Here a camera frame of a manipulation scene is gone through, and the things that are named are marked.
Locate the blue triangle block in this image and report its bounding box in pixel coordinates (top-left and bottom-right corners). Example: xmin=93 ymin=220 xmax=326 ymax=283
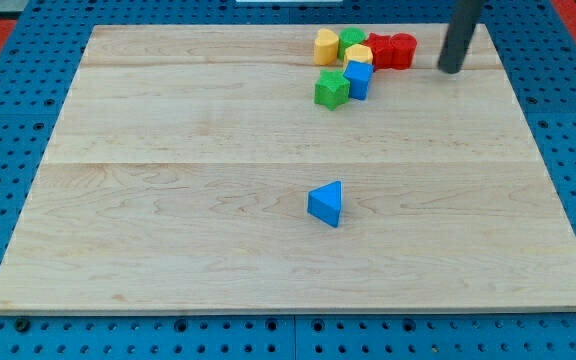
xmin=307 ymin=181 xmax=343 ymax=228

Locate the green star block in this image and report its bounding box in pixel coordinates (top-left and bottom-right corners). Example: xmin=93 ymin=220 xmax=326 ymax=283
xmin=314 ymin=70 xmax=350 ymax=111

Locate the red star block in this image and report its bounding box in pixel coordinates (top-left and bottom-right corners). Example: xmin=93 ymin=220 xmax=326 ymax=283
xmin=362 ymin=33 xmax=394 ymax=71

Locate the light wooden board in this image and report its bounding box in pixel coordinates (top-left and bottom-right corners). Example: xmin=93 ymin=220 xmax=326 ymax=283
xmin=0 ymin=24 xmax=576 ymax=316

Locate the blue cube block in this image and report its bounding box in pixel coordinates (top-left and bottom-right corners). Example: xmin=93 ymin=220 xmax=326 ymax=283
xmin=344 ymin=60 xmax=374 ymax=100

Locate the yellow heart block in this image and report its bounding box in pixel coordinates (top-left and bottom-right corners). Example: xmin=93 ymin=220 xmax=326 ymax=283
xmin=313 ymin=28 xmax=339 ymax=66

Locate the yellow hexagon block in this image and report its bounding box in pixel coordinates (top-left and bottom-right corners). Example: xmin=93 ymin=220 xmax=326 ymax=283
xmin=343 ymin=44 xmax=373 ymax=68

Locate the green cylinder block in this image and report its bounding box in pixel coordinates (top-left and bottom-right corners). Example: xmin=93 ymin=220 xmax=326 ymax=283
xmin=337 ymin=27 xmax=366 ymax=60

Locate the red cylinder block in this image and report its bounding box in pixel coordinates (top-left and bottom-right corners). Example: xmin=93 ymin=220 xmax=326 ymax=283
xmin=390 ymin=33 xmax=417 ymax=70

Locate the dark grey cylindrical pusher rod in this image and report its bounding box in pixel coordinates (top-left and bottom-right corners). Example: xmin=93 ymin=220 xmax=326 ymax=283
xmin=437 ymin=0 xmax=485 ymax=74

